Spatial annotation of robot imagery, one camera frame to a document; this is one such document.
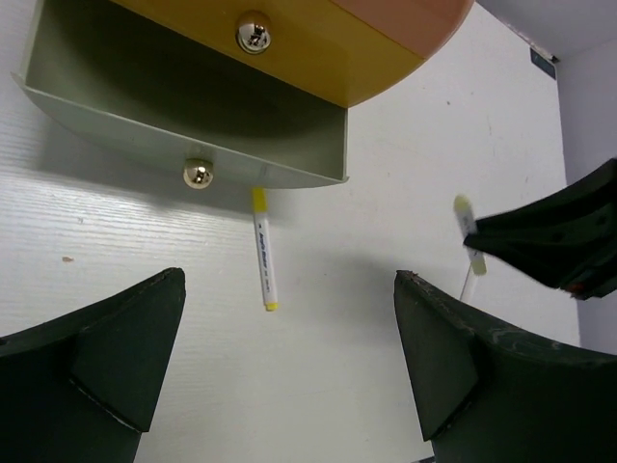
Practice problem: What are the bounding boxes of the white pen bright yellow cap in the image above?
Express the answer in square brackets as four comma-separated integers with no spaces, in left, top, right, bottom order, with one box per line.
[252,188,279,312]

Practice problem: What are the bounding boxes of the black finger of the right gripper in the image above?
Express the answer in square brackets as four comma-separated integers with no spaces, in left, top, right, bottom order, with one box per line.
[464,158,616,300]

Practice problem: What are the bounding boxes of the white pen pale yellow ends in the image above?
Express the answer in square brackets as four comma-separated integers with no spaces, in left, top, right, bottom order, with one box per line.
[452,194,487,277]

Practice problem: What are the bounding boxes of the grey-green organizer drawer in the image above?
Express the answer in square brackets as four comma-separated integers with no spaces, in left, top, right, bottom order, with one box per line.
[15,1,347,189]

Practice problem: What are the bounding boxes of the orange organizer drawer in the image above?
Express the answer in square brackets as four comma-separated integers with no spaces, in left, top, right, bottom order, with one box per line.
[335,0,474,59]

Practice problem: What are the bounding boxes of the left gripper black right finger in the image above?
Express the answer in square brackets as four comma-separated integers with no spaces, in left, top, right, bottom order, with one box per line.
[394,271,616,462]

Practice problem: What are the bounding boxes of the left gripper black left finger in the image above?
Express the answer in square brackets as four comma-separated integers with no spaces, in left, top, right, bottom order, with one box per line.
[1,268,186,462]

